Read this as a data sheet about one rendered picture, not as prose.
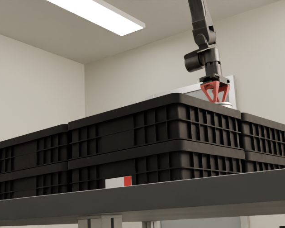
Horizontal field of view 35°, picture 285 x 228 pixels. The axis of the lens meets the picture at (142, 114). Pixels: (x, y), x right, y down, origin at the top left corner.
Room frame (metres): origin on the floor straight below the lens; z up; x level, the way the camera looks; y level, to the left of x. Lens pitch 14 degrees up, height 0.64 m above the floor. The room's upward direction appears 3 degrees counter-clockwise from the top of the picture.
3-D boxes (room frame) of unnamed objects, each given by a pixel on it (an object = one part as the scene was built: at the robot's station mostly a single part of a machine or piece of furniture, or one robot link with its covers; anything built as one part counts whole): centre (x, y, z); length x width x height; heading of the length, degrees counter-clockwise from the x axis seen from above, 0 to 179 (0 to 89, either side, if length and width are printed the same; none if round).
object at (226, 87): (1.52, -0.27, 1.07); 0.07 x 0.07 x 0.09; 49
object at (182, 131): (1.23, -0.03, 0.87); 0.40 x 0.30 x 0.11; 49
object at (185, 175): (1.23, -0.03, 0.76); 0.40 x 0.30 x 0.12; 49
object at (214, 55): (1.52, -0.25, 1.20); 0.07 x 0.06 x 0.07; 53
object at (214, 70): (1.51, -0.26, 1.14); 0.10 x 0.07 x 0.07; 139
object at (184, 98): (1.23, -0.03, 0.92); 0.40 x 0.30 x 0.02; 49
